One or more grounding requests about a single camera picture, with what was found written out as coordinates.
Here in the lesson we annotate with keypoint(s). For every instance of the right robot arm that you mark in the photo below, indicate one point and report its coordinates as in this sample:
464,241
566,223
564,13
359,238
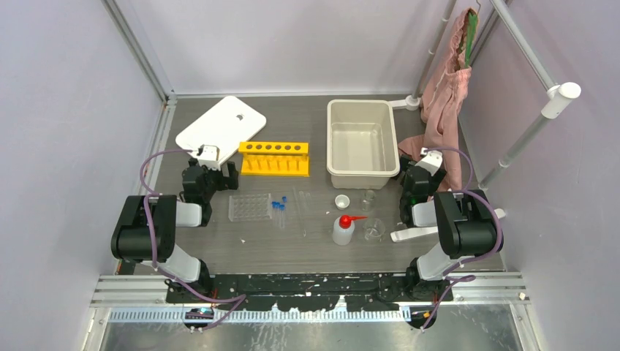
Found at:
462,222

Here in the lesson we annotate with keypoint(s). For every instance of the yellow test tube rack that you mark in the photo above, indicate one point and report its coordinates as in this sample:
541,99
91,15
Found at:
269,158

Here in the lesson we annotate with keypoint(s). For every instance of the clear glass test tube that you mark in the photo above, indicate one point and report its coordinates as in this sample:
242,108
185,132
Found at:
299,212
305,198

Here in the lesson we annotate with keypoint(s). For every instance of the pink cloth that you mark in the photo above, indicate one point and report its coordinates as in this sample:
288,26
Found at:
441,101

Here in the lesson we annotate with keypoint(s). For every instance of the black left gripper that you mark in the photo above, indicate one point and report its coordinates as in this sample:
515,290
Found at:
225,182

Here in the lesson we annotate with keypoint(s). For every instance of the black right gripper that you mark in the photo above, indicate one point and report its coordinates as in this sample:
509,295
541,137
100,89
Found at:
405,163

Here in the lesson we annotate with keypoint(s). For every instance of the aluminium frame rail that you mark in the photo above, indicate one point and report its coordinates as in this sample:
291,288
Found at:
142,299

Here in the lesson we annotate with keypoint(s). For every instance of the beige plastic bin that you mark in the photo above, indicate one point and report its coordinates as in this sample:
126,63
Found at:
361,144

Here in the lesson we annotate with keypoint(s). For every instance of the small glass beaker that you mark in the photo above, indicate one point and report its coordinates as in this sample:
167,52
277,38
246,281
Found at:
368,199

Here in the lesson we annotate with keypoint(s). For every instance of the clear acrylic tube tray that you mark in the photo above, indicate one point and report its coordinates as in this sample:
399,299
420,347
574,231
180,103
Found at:
250,208

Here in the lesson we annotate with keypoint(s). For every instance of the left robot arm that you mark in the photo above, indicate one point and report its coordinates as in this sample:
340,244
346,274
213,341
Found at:
146,229

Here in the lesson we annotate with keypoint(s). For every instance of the green clothes hanger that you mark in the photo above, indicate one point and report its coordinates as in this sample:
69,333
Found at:
471,30

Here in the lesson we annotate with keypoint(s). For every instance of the white red wash bottle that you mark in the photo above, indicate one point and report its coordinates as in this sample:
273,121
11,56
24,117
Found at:
343,229

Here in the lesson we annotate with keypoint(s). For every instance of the small white cup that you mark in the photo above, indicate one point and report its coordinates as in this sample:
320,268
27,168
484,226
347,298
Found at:
342,201

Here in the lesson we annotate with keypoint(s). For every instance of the white garment rack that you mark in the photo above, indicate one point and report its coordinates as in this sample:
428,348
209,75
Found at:
557,96

